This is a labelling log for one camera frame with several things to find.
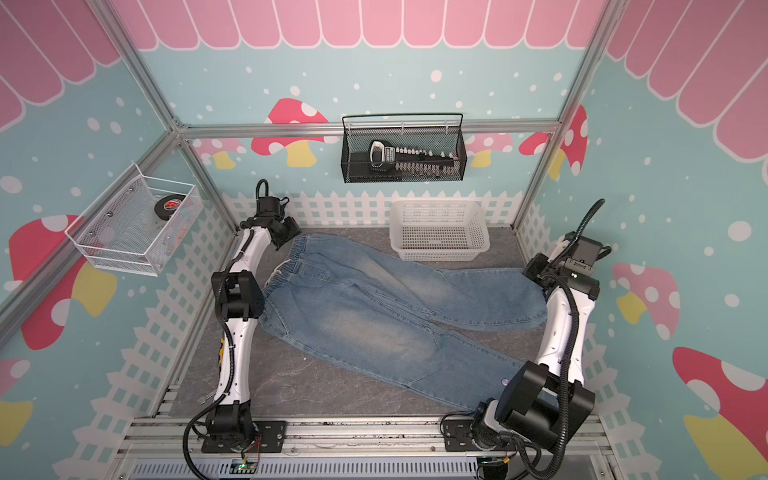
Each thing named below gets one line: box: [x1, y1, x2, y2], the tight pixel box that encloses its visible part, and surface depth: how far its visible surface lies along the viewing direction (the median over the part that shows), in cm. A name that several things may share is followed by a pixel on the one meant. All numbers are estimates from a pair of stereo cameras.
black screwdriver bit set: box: [348, 140, 461, 181], surface depth 90 cm
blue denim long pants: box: [259, 234, 549, 409], surface depth 95 cm
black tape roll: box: [154, 194, 186, 221], surface depth 81 cm
